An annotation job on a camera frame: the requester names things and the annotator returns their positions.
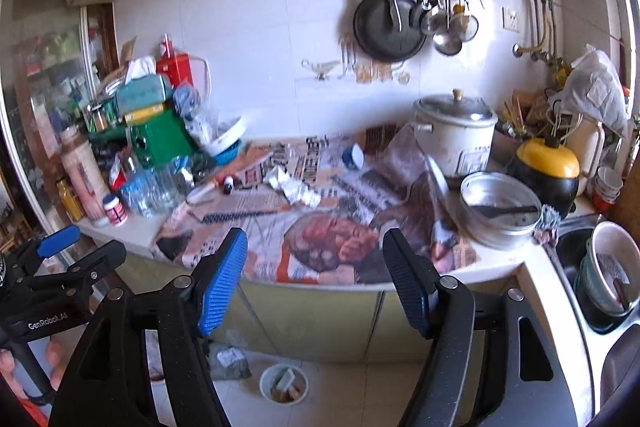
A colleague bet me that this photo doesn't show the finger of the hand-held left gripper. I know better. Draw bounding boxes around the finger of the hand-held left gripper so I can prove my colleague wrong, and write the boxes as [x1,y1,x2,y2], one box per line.
[10,224,82,275]
[20,239,127,303]

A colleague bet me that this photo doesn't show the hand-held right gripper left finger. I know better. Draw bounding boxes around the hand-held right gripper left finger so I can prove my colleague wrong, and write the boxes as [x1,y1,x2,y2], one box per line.
[47,227,249,427]

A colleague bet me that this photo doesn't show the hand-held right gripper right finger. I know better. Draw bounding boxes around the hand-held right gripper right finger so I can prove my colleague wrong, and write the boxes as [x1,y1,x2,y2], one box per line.
[381,228,581,427]

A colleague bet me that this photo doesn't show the white bucket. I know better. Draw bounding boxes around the white bucket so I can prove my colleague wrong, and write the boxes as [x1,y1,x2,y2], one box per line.
[259,363,309,405]

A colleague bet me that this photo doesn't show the person's left hand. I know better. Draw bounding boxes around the person's left hand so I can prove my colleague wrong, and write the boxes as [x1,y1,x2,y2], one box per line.
[0,338,68,403]

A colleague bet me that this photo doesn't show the yellow bottle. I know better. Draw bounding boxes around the yellow bottle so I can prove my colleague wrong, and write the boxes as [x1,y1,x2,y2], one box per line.
[55,179,85,223]

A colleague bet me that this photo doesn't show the white pill bottle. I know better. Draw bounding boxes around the white pill bottle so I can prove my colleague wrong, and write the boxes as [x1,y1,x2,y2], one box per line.
[102,194,128,226]

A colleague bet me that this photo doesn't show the pink thermos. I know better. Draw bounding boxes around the pink thermos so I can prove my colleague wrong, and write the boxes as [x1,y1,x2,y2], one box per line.
[59,129,111,228]

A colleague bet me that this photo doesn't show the black strip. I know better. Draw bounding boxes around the black strip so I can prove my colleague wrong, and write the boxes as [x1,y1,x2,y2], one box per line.
[200,209,281,224]

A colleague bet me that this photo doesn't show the clear plastic water bottle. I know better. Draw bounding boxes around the clear plastic water bottle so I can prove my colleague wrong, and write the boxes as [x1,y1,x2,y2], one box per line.
[120,167,161,218]

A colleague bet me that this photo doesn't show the grey bag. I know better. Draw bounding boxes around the grey bag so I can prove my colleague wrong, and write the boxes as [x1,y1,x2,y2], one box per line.
[207,329,253,380]

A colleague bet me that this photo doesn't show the red packet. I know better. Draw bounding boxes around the red packet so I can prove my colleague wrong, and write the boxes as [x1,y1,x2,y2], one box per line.
[107,157,131,192]

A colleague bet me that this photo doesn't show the white tube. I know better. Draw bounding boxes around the white tube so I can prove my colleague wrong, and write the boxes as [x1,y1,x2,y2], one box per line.
[187,179,226,205]

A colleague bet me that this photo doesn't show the yellow base cabinet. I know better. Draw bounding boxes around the yellow base cabinet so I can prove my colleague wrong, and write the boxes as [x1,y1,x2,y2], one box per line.
[117,252,531,365]

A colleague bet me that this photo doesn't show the clear glass cup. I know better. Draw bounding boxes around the clear glass cup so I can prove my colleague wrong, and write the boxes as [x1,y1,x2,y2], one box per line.
[155,164,188,208]

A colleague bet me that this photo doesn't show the newspaper sheets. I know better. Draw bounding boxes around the newspaper sheets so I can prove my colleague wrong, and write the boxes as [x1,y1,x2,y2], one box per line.
[150,122,483,285]

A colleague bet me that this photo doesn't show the metal basin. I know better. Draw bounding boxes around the metal basin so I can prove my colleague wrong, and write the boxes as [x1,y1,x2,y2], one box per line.
[460,172,543,250]

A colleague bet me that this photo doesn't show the bowl with plastic bag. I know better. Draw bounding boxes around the bowl with plastic bag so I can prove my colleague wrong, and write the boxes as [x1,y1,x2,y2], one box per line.
[144,331,168,383]

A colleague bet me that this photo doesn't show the green box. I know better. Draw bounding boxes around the green box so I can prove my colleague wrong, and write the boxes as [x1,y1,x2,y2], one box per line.
[90,109,196,168]

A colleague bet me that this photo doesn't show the small round lid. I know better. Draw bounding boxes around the small round lid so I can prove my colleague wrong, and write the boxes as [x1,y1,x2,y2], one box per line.
[342,143,367,170]

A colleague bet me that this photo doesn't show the white dish on blue basket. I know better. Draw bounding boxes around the white dish on blue basket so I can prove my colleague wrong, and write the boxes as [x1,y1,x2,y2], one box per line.
[205,114,251,165]

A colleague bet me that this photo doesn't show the white rice cooker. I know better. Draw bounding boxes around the white rice cooker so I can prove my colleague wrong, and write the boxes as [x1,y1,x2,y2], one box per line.
[412,89,498,180]

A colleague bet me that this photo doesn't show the flat yellow box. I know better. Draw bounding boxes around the flat yellow box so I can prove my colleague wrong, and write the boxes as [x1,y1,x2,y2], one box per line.
[122,104,166,124]

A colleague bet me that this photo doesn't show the grey dishcloth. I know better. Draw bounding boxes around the grey dishcloth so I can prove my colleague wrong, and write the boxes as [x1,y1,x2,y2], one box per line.
[532,204,563,245]

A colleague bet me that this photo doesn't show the teal tissue box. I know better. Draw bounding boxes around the teal tissue box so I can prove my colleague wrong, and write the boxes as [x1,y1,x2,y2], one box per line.
[115,56,173,112]

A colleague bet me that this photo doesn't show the blue white plastic bag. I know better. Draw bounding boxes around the blue white plastic bag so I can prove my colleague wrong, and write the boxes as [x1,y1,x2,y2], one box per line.
[172,84,221,148]

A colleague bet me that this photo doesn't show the yellow black cooker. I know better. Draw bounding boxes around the yellow black cooker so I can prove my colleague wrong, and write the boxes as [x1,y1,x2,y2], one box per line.
[507,137,581,218]

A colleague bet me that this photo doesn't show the black basin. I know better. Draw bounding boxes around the black basin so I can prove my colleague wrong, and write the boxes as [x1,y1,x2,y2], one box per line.
[572,257,640,335]

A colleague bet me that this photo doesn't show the brown cardboard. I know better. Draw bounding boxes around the brown cardboard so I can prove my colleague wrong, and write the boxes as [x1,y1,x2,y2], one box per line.
[97,36,138,92]

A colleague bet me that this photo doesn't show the white bowl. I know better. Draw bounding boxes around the white bowl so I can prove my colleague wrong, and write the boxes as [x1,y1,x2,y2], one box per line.
[580,221,640,313]

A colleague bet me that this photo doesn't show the red canister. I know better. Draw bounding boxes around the red canister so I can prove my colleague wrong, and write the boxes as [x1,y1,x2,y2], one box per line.
[156,34,193,90]

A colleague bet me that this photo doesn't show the utensil holder with chopsticks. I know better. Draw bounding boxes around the utensil holder with chopsticks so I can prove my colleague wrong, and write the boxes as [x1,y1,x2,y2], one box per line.
[492,89,551,140]

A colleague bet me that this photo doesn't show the glass sliding door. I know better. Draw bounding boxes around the glass sliding door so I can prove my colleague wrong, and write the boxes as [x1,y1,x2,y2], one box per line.
[0,0,118,228]

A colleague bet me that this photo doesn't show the stack of small bowls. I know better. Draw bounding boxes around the stack of small bowls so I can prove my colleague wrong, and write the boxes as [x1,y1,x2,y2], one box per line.
[592,164,623,212]

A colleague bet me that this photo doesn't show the stainless steel double sink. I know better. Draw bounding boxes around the stainless steel double sink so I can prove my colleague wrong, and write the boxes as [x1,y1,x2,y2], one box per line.
[542,212,640,427]

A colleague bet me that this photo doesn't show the white plastic jug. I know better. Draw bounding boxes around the white plastic jug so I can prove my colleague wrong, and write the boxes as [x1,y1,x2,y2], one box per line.
[567,112,606,198]

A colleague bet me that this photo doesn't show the black frying pan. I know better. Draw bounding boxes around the black frying pan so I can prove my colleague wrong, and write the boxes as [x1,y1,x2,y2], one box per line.
[353,0,428,62]

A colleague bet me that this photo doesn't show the metal strainer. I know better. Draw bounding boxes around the metal strainer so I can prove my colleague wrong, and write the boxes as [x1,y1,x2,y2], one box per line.
[450,4,480,42]

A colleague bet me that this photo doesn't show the window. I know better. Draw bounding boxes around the window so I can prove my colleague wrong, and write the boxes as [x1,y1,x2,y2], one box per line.
[610,0,640,108]

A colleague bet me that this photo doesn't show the brass wall tap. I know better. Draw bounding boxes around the brass wall tap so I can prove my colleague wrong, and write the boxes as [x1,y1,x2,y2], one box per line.
[512,42,571,68]

